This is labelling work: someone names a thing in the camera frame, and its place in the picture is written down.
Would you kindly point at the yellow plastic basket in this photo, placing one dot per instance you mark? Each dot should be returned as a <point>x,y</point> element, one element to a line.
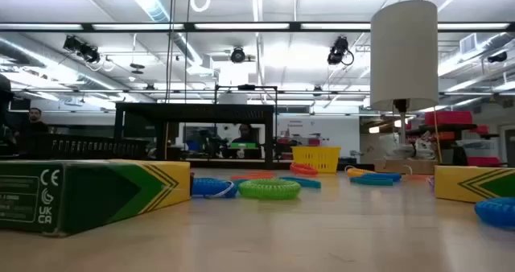
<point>322,157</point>

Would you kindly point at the green coil wristband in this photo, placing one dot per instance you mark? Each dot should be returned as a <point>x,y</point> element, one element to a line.
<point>269,189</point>

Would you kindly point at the person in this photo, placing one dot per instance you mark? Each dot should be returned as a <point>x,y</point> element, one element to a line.
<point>246,131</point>
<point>35,117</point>

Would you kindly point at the black plastic basket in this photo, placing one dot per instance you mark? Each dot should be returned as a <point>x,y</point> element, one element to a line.
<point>80,147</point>

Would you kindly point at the yellow coil wristband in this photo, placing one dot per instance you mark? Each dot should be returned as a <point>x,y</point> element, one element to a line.
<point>354,171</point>

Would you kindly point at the black mesh desk riser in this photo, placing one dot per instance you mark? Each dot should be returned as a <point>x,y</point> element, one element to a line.
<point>193,113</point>

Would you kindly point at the Crayola crayon box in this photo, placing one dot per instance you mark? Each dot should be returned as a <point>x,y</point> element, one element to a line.
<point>454,181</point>
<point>100,191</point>

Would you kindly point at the purple coil wristband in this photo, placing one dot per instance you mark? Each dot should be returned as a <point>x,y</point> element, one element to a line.
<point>430,181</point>

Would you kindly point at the bin rack red grey bins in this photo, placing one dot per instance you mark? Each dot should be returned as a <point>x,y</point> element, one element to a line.
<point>448,118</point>

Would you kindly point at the green rectangular object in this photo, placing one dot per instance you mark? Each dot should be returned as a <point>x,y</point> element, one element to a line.
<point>243,145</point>

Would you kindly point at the orange coil wristband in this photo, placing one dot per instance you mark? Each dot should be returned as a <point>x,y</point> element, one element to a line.
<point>253,175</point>
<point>303,169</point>
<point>416,177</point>

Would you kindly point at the black distant robot arm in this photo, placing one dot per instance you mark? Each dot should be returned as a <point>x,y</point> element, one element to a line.
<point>211,141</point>

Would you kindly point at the white shade table lamp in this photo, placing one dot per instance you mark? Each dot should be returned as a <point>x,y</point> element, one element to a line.
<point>404,54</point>

